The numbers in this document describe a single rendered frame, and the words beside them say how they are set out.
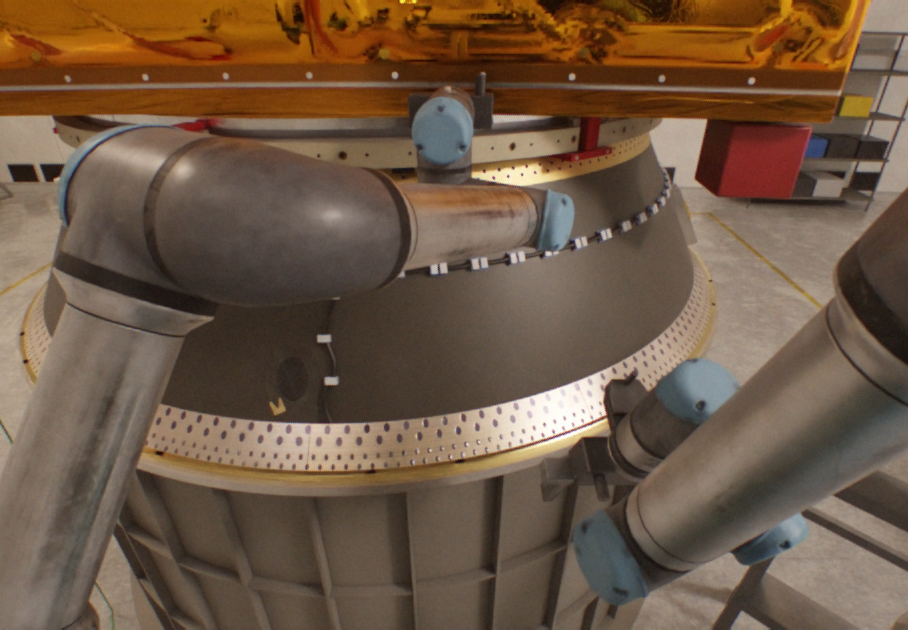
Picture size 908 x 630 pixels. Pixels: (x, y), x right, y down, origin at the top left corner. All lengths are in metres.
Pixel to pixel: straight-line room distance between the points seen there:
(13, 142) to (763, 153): 8.52
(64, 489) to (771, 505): 0.46
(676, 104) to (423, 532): 0.97
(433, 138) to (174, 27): 0.55
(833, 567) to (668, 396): 2.21
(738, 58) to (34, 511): 1.08
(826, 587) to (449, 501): 1.85
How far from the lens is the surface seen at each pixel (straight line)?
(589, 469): 0.68
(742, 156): 1.15
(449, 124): 0.66
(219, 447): 1.09
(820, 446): 0.32
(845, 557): 2.80
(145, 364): 0.44
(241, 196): 0.34
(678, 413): 0.57
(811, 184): 7.31
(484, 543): 1.26
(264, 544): 1.28
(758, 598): 1.29
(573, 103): 1.00
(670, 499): 0.41
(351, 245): 0.35
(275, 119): 1.01
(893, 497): 1.14
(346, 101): 1.02
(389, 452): 0.99
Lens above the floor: 1.89
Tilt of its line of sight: 30 degrees down
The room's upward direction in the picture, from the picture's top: straight up
